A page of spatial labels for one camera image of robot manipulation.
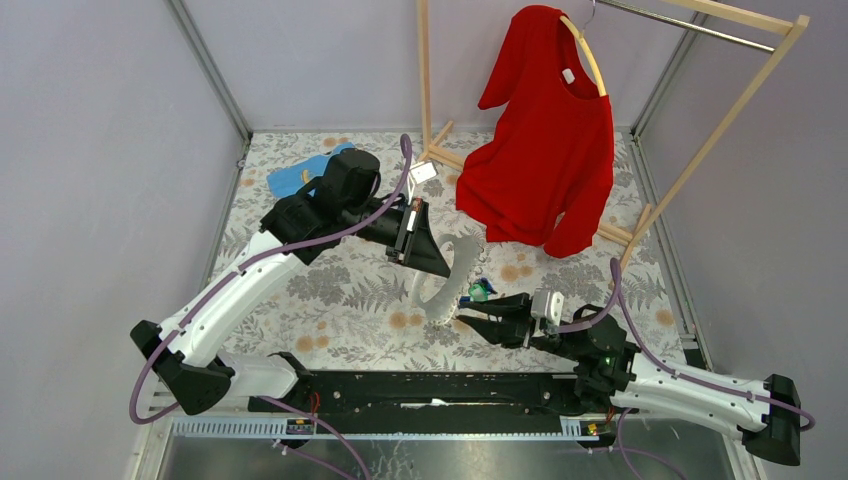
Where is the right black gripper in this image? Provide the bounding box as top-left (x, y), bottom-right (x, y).
top-left (454, 290), bottom-right (584, 362)

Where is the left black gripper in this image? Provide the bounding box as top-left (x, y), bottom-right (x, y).
top-left (342, 195), bottom-right (452, 276)

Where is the blue key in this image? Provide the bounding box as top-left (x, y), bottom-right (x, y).
top-left (468, 277), bottom-right (497, 302)

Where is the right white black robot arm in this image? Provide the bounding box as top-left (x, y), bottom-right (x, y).
top-left (458, 290), bottom-right (801, 466)

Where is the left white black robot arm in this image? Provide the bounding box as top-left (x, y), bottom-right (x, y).
top-left (130, 136), bottom-right (451, 424)

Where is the floral patterned table mat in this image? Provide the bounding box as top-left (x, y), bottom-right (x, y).
top-left (187, 130), bottom-right (692, 374)

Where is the red long sleeve shirt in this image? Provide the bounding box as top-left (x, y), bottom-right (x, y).
top-left (456, 5), bottom-right (615, 258)

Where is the blue child t-shirt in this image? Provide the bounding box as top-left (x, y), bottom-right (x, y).
top-left (266, 142), bottom-right (355, 199)

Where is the wooden clothes hanger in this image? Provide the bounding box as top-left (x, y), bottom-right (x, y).
top-left (559, 0), bottom-right (608, 97)

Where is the wooden clothes rack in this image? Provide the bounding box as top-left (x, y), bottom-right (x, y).
top-left (415, 1), bottom-right (810, 270)

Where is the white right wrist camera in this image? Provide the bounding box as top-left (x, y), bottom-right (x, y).
top-left (530, 288), bottom-right (564, 337)

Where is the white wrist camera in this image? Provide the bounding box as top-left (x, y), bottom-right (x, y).
top-left (405, 160), bottom-right (438, 200)
top-left (530, 288), bottom-right (564, 337)

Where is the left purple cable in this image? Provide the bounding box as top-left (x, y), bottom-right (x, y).
top-left (128, 133), bottom-right (415, 427)

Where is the purple cable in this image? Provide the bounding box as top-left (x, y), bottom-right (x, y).
top-left (556, 256), bottom-right (817, 433)
top-left (128, 133), bottom-right (415, 427)

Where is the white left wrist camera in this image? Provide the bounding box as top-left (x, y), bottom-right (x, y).
top-left (405, 160), bottom-right (438, 200)

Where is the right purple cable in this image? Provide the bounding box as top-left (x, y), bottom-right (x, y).
top-left (556, 256), bottom-right (817, 433)

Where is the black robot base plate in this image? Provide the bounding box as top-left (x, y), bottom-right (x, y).
top-left (248, 361), bottom-right (621, 437)

